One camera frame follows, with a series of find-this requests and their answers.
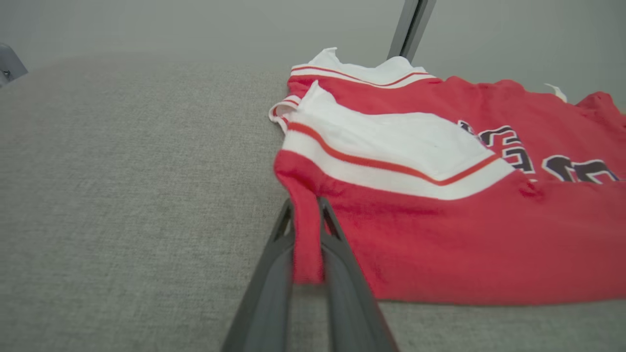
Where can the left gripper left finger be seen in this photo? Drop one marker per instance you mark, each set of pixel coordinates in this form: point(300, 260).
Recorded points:
point(269, 303)

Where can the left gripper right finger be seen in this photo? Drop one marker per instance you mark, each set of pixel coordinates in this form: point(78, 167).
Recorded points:
point(347, 313)

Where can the red and white jersey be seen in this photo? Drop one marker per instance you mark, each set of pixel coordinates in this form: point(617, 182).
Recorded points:
point(440, 234)

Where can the grey fabric sofa cushion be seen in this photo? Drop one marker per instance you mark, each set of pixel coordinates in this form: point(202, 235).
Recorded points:
point(122, 195)

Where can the grey partition column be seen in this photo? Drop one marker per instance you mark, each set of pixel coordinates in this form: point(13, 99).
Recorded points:
point(411, 29)

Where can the grey rounded metal object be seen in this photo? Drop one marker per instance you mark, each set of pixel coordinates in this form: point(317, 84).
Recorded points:
point(10, 66)

